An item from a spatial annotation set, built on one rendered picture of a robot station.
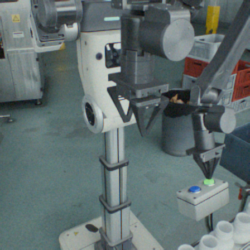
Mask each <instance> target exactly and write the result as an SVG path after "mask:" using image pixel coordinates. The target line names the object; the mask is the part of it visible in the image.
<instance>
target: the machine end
mask: <svg viewBox="0 0 250 250"><path fill-rule="evenodd" d="M33 4H37V0H0V32H1V37H2V42H3V43H2V44H3V49H2V50H1V51H0V102H12V101H20V100H32V99H37V102H35V105H41V104H42V102H39V98H42V95H43V90H44V82H45V74H46V67H45V66H46V63H45V60H44V52H36V51H35V50H34V48H33V44H32V39H31V35H30V30H29V27H28V24H27V20H28V16H29V14H30V10H31V7H32V5H33Z"/></svg>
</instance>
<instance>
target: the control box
mask: <svg viewBox="0 0 250 250"><path fill-rule="evenodd" d="M204 180H206V178H204V179H202V180H200V181H198V182H196V183H194V184H192V185H190V186H188V187H186V188H184V189H182V190H180V191H178V192H176V196H177V203H178V206H179V212H180V213H181V214H183V215H186V216H187V217H189V218H191V219H193V220H195V221H197V222H198V221H199V220H201V219H203V218H205V223H204V224H205V227H206V230H207V232H208V233H210V232H211V231H212V230H213V224H212V222H213V212H214V211H216V210H218V209H219V208H221V207H223V206H224V205H226V204H227V203H229V191H228V183H227V182H225V181H222V180H219V179H214V178H212V180H214V183H213V184H205V183H204ZM192 186H199V187H200V190H199V191H197V192H191V191H189V189H190V187H192ZM209 214H210V223H211V226H210V224H209Z"/></svg>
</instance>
